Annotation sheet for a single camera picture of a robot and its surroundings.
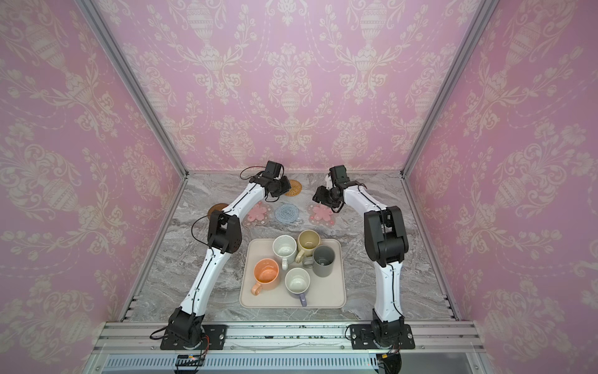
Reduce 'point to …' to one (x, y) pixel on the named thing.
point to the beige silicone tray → (323, 292)
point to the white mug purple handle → (297, 282)
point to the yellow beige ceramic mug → (307, 240)
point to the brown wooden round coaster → (216, 206)
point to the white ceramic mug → (284, 247)
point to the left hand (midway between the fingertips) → (291, 186)
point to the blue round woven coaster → (286, 213)
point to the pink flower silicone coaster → (258, 214)
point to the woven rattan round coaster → (296, 188)
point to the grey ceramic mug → (323, 258)
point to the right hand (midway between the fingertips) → (319, 197)
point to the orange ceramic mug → (266, 273)
